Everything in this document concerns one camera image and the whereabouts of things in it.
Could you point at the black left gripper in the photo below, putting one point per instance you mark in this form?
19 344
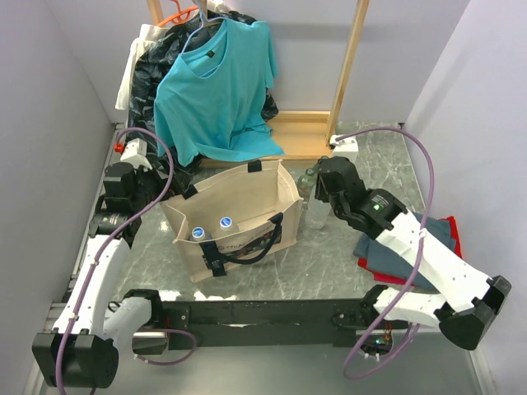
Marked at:
161 183

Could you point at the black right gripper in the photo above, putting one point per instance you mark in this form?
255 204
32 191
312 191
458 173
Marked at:
320 192

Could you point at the Chang soda bottle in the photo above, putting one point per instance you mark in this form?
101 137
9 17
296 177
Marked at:
306 182

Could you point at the cream canvas tote bag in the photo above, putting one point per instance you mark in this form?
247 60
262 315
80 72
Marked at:
261 198

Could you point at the blue-cap water bottle front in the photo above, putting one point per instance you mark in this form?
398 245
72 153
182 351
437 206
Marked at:
227 226

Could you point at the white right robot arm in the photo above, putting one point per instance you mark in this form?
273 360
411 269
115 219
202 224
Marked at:
466 301

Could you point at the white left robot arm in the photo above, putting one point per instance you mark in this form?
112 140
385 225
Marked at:
82 348

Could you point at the wooden clothes rack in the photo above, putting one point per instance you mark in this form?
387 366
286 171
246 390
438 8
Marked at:
305 135

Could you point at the blue-cap water bottle labelled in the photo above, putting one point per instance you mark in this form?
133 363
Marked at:
199 234

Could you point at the folded grey-blue garment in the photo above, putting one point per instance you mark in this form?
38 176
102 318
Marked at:
383 259

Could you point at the folded red garment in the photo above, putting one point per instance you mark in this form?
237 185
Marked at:
453 226

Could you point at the turquoise t-shirt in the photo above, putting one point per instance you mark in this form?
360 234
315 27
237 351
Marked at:
210 102

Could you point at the dark leaf-print shirt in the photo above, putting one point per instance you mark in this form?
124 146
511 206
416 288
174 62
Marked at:
162 48

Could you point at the cream hanging garment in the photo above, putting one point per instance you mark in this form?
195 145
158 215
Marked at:
131 66

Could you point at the orange clothes hanger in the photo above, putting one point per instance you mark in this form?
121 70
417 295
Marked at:
180 17

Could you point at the light blue clothes hanger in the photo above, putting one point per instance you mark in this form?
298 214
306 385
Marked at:
210 20

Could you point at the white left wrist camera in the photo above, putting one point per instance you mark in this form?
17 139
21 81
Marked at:
134 153

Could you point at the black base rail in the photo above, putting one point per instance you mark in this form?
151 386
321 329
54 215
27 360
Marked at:
268 322

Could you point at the aluminium extrusion rail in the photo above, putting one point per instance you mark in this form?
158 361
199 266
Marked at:
439 314

